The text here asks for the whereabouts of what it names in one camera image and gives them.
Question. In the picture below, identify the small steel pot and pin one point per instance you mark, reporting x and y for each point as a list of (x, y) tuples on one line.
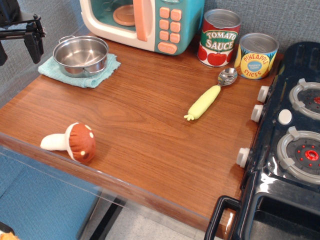
[(81, 56)]

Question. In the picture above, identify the orange object bottom left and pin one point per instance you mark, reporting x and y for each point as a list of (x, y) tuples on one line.
[(8, 236)]

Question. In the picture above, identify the clear acrylic table guard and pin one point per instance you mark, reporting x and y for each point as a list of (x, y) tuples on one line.
[(40, 202)]

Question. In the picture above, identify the spoon with yellow handle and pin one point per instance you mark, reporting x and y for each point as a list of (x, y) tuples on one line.
[(199, 107)]

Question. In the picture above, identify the pineapple slices can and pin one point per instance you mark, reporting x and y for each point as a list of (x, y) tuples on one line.
[(255, 55)]

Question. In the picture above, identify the tomato sauce can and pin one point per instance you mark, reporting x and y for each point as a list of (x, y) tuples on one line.
[(220, 30)]

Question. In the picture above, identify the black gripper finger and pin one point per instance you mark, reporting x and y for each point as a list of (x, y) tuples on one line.
[(3, 55), (34, 44)]

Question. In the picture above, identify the plush brown mushroom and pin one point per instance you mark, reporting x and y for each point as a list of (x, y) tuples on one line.
[(78, 141)]

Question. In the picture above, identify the toy microwave teal and cream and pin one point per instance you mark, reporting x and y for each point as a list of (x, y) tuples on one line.
[(162, 26)]

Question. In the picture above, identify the dark blue toy stove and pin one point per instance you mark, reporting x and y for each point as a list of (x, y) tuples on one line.
[(280, 188)]

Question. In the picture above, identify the light blue towel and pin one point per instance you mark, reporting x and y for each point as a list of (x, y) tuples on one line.
[(51, 69)]

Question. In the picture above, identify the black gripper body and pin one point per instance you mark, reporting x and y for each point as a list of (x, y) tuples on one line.
[(16, 24)]

